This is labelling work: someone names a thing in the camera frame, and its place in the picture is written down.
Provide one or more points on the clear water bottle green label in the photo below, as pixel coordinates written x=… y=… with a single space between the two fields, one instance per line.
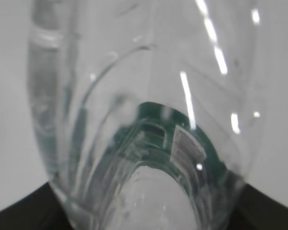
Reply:
x=146 y=112

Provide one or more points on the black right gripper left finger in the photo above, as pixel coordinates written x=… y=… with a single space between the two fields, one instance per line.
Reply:
x=40 y=210

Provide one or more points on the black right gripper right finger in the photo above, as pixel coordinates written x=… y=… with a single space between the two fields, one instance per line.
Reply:
x=256 y=211

